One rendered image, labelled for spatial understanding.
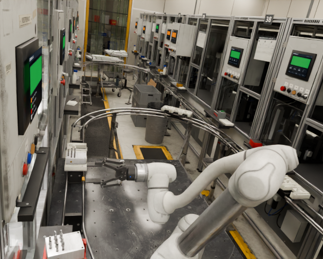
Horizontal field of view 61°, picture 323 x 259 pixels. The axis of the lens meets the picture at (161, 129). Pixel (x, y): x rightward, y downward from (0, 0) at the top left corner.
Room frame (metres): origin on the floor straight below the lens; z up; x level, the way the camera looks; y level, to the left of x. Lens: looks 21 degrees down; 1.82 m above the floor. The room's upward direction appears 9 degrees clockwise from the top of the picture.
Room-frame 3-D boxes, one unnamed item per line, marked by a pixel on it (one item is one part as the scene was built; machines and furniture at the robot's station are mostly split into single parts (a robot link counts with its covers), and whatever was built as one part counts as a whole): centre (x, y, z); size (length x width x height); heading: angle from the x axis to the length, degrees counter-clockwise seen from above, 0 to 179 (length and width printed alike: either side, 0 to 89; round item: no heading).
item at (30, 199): (0.68, 0.34, 1.37); 0.36 x 0.04 x 0.04; 18
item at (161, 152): (3.55, 0.00, 0.01); 1.00 x 0.55 x 0.01; 18
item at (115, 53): (7.96, 1.57, 0.48); 0.84 x 0.58 x 0.97; 26
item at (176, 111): (3.26, -0.15, 0.84); 0.37 x 0.14 x 0.10; 76
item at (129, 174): (1.18, 0.14, 1.12); 0.09 x 0.07 x 0.08; 108
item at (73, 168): (1.74, 0.57, 0.84); 0.36 x 0.14 x 0.10; 18
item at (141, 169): (1.20, 0.07, 1.12); 0.09 x 0.06 x 0.09; 18
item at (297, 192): (1.85, -0.98, 0.84); 0.37 x 0.14 x 0.10; 18
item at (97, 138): (5.66, 1.48, 0.01); 5.85 x 0.59 x 0.01; 18
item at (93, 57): (6.62, 1.57, 0.48); 0.88 x 0.56 x 0.96; 126
